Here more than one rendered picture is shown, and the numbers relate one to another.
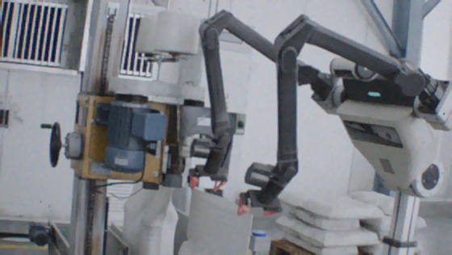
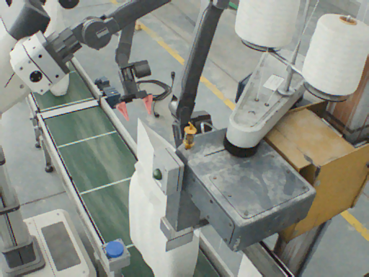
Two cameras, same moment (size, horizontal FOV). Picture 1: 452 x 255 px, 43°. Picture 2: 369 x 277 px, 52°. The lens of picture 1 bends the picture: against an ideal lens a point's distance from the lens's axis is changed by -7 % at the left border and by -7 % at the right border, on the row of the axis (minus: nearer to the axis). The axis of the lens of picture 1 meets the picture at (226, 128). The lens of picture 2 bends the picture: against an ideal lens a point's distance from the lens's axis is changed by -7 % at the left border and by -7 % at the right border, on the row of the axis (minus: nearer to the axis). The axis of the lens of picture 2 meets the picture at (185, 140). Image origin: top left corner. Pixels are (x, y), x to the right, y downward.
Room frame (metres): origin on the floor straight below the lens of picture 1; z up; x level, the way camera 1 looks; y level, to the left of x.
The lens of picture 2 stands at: (3.29, -0.11, 1.98)
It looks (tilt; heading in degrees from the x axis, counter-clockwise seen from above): 39 degrees down; 172
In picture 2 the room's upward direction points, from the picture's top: 7 degrees clockwise
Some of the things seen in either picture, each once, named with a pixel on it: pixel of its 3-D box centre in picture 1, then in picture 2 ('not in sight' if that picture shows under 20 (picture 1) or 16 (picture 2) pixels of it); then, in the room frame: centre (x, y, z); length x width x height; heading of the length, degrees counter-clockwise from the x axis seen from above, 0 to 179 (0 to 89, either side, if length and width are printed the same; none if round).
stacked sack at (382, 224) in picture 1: (390, 220); not in sight; (5.40, -1.61, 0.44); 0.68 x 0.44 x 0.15; 116
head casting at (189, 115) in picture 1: (191, 135); (236, 202); (2.60, 0.14, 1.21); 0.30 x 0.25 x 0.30; 26
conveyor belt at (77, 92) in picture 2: not in sight; (34, 47); (0.01, -1.09, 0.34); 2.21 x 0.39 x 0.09; 26
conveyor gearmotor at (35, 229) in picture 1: (41, 233); not in sight; (3.82, 1.15, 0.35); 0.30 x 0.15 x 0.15; 26
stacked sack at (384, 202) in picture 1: (379, 202); not in sight; (5.60, -1.53, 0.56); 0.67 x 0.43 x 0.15; 26
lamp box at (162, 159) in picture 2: (236, 123); (167, 171); (2.56, -0.04, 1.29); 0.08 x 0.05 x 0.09; 26
